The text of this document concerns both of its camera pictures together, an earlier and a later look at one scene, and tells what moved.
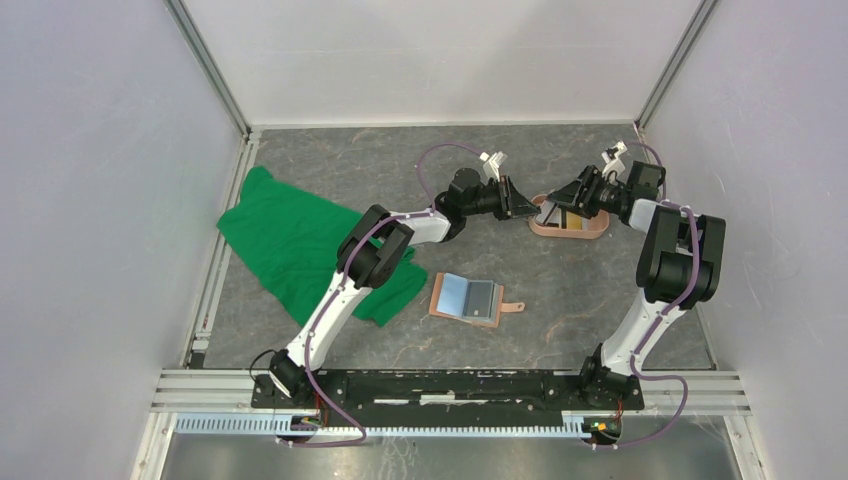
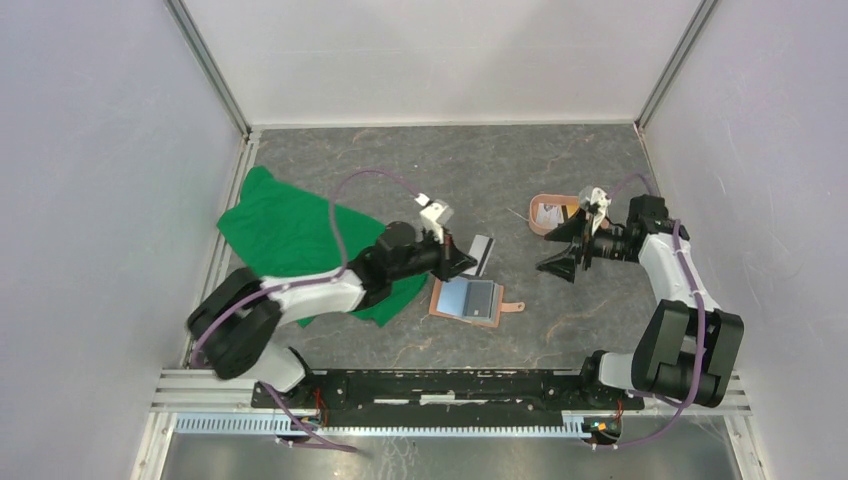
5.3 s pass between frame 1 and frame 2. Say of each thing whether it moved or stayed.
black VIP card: stayed
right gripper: moved
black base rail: stayed
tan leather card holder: stayed
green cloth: stayed
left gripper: moved
